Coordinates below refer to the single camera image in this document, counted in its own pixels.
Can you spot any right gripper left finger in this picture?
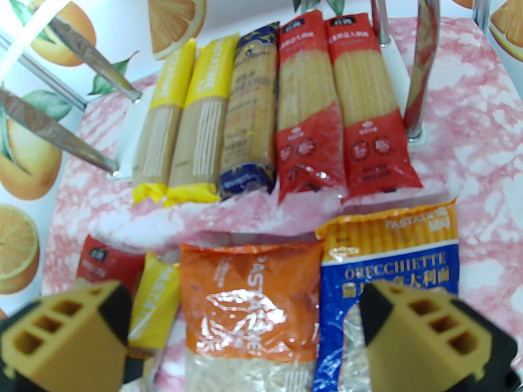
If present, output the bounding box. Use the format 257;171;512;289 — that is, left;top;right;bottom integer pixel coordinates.
0;280;143;392

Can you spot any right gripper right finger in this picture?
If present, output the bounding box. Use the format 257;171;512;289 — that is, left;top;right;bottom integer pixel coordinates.
360;280;523;392

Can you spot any blue orecchiette pasta bag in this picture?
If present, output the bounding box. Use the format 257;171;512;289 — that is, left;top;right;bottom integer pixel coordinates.
315;198;460;392

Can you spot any red fusilli pasta bag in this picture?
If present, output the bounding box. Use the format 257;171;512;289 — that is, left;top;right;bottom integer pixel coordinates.
76;235;145;297

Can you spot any yellow Pastatime spaghetti pack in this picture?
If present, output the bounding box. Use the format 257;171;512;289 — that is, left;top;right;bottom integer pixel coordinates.
132;37;197;205
127;252;182;350
163;33;241;208

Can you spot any orange Pastatime pasta bag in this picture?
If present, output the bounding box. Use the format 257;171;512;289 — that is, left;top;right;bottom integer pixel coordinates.
179;241;325;392

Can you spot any red spaghetti pack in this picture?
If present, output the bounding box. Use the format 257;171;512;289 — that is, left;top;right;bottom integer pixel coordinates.
275;10;348;205
324;13;423;205

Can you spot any dark blue spaghetti pack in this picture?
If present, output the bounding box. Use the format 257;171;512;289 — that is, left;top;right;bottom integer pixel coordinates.
218;21;280;201

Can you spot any white two-tier chrome-leg shelf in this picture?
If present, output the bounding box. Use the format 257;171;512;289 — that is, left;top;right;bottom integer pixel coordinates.
0;0;491;219

